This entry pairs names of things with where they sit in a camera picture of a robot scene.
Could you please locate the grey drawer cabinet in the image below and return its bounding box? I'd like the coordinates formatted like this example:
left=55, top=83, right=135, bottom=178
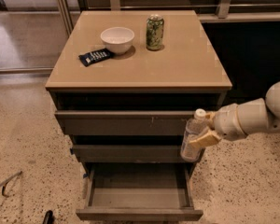
left=45, top=9, right=233, bottom=175

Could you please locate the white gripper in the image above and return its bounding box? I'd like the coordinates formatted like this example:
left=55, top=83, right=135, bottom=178
left=189, top=104, right=246, bottom=148

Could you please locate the dark blue snack packet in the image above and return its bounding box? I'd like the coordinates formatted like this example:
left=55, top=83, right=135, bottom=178
left=78, top=49, right=114, bottom=67

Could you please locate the black object at floor edge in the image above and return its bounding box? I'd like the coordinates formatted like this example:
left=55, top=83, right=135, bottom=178
left=42, top=210, right=54, bottom=224

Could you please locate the metal rod on floor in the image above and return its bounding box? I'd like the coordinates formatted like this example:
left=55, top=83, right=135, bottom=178
left=0, top=171, right=22, bottom=197

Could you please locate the top grey drawer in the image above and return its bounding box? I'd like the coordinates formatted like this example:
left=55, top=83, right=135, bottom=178
left=55, top=111, right=193, bottom=135

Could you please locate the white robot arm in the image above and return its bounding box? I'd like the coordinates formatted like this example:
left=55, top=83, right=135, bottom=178
left=188, top=81, right=280, bottom=148

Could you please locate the white ceramic bowl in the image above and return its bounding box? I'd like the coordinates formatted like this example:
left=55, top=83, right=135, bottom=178
left=100, top=27, right=134, bottom=55

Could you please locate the open bottom grey drawer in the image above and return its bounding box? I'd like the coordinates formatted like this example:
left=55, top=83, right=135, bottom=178
left=77, top=163, right=203, bottom=222

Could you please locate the middle grey drawer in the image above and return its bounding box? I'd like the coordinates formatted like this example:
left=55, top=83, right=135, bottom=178
left=72, top=145, right=184, bottom=163

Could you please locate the clear plastic water bottle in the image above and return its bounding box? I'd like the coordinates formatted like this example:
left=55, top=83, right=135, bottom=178
left=180, top=108, right=206, bottom=162

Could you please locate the green drink can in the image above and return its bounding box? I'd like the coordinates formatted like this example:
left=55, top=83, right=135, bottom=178
left=146, top=14, right=164, bottom=50

